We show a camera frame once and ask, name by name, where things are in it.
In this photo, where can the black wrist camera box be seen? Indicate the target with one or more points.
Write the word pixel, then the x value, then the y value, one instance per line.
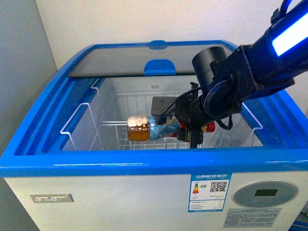
pixel 160 103

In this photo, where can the grey instruction sticker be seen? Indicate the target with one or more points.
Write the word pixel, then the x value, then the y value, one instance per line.
pixel 251 217

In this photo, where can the blue energy label sticker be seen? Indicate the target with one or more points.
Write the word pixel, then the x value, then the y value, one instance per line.
pixel 208 192

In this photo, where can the glass sliding freezer lid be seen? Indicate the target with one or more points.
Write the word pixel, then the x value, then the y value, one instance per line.
pixel 155 58

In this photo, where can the black blue right robot arm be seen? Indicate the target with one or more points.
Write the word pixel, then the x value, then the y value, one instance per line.
pixel 261 69

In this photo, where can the grey round control panel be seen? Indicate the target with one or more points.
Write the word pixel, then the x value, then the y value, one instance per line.
pixel 265 194

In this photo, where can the white wire freezer basket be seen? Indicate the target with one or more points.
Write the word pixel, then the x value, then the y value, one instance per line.
pixel 101 124

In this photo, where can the iced tea bottle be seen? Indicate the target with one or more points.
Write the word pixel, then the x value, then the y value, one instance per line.
pixel 142 128

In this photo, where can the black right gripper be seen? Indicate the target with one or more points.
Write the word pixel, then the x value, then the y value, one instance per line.
pixel 190 113

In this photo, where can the white blue chest freezer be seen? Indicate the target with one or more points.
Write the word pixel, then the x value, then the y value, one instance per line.
pixel 73 168

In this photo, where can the silver brand logo plate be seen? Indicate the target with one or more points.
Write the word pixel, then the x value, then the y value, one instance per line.
pixel 52 198

